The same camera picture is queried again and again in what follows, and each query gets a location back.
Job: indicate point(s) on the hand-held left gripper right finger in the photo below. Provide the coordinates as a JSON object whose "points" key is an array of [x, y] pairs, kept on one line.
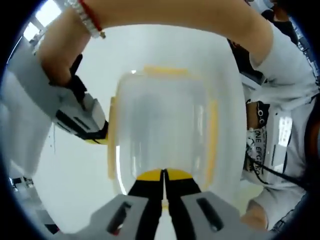
{"points": [[200, 215]]}

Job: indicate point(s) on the white chest device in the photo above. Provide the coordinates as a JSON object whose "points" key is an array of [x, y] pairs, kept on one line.
{"points": [[285, 130]]}

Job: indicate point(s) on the bright window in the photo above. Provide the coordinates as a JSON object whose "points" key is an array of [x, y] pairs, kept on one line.
{"points": [[48, 15], [31, 32]]}

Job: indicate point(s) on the person's right hand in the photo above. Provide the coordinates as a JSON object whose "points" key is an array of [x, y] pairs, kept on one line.
{"points": [[60, 42]]}

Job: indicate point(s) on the dark denim trousers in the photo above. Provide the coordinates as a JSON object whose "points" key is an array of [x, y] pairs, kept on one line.
{"points": [[287, 220]]}

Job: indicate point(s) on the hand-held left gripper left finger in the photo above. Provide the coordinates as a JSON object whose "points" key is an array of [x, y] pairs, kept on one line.
{"points": [[120, 215]]}

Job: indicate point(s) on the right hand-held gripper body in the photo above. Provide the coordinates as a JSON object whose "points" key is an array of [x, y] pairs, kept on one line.
{"points": [[30, 95]]}

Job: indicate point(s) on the clear plastic storage box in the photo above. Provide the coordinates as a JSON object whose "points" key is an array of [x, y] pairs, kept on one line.
{"points": [[162, 112]]}

